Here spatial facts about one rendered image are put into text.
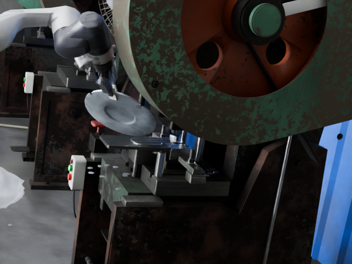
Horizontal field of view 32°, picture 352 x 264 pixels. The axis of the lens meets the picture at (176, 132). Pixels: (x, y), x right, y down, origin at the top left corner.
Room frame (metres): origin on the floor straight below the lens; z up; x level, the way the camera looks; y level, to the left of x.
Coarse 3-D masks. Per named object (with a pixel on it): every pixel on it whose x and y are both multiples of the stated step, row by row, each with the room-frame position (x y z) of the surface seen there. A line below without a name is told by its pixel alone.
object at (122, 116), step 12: (108, 96) 2.21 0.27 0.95; (120, 96) 2.19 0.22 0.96; (96, 108) 2.30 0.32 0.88; (108, 108) 2.29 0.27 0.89; (120, 108) 2.26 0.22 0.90; (132, 108) 2.22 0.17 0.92; (144, 108) 2.20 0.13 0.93; (108, 120) 2.34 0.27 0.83; (120, 120) 2.33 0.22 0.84; (132, 120) 2.30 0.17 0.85; (144, 120) 2.26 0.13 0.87; (120, 132) 2.38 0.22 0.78; (132, 132) 2.35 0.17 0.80
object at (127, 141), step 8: (104, 136) 2.28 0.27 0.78; (112, 136) 2.30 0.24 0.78; (120, 136) 2.32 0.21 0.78; (128, 136) 2.34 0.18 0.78; (136, 136) 2.34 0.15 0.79; (144, 136) 2.35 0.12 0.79; (104, 144) 2.21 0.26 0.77; (112, 144) 2.19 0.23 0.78; (120, 144) 2.21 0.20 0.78; (128, 144) 2.23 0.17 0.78; (136, 144) 2.24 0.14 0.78; (144, 144) 2.24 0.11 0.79; (152, 144) 2.26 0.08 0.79; (160, 144) 2.28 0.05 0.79; (136, 152) 2.24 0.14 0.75; (144, 152) 2.24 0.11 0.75; (152, 152) 2.26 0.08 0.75; (128, 160) 2.30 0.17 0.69; (136, 160) 2.24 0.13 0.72; (144, 160) 2.25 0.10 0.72; (152, 160) 2.26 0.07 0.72; (128, 168) 2.29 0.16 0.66; (136, 168) 2.24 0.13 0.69; (136, 176) 2.24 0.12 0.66
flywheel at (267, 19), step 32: (192, 0) 1.91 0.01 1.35; (224, 0) 1.95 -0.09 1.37; (256, 0) 1.86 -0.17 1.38; (320, 0) 2.02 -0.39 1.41; (192, 32) 1.91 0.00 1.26; (224, 32) 1.96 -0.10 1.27; (256, 32) 1.85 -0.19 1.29; (288, 32) 2.05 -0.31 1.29; (320, 32) 2.09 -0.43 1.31; (192, 64) 1.92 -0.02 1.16; (224, 64) 1.96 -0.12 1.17; (256, 64) 2.01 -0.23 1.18; (288, 64) 2.05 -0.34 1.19; (256, 96) 2.02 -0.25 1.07
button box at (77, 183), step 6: (72, 156) 2.45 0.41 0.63; (78, 156) 2.46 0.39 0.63; (78, 162) 2.40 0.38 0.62; (84, 162) 2.41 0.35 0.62; (78, 168) 2.40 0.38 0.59; (84, 168) 2.41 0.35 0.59; (72, 174) 2.41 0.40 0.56; (78, 174) 2.41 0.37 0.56; (84, 174) 2.42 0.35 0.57; (72, 180) 2.40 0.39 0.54; (78, 180) 2.41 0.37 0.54; (72, 186) 2.40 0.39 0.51; (78, 186) 2.41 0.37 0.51
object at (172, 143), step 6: (162, 138) 2.38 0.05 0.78; (168, 138) 2.40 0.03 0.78; (168, 144) 2.31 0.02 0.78; (174, 144) 2.33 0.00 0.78; (180, 144) 2.34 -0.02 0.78; (174, 150) 2.26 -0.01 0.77; (180, 150) 2.27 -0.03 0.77; (186, 150) 2.28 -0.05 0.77; (168, 156) 2.28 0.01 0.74; (174, 156) 2.27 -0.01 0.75
